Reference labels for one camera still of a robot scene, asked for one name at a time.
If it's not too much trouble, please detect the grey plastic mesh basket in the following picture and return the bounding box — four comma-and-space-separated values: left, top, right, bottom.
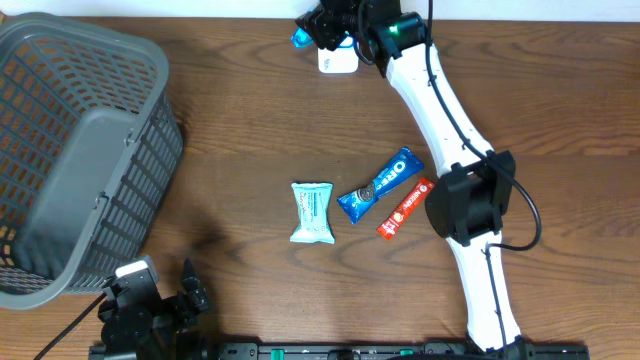
1, 13, 184, 310

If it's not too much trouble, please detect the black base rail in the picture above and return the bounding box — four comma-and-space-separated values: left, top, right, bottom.
88, 340, 591, 360

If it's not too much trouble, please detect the red Nescafe stick sachet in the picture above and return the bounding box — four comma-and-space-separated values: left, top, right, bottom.
377, 177, 435, 240

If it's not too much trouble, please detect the blue Oreo cookie pack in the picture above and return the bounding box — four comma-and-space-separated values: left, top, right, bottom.
337, 147, 424, 224

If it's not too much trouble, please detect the mint green wipes pack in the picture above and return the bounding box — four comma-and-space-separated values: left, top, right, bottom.
290, 182, 335, 244

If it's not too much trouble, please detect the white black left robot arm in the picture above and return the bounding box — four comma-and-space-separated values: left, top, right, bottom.
89, 256, 211, 360

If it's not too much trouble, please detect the teal sanitizer bottle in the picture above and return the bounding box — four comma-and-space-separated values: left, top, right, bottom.
291, 28, 354, 49

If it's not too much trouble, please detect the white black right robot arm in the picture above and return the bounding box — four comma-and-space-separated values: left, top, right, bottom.
296, 1, 521, 358

